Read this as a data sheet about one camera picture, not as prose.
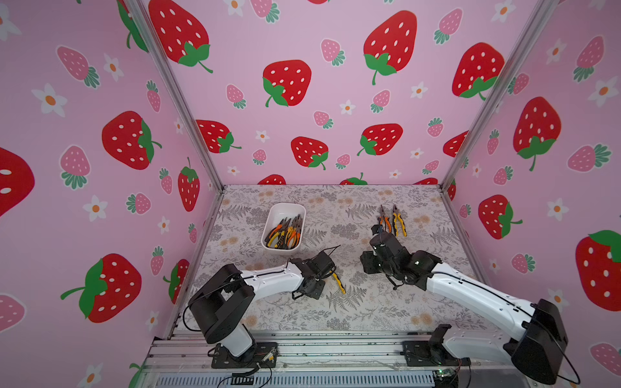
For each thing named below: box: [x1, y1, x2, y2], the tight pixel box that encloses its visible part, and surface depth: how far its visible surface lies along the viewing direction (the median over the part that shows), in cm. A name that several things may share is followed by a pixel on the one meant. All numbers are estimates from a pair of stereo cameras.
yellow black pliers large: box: [329, 269, 347, 295], surface depth 90 cm
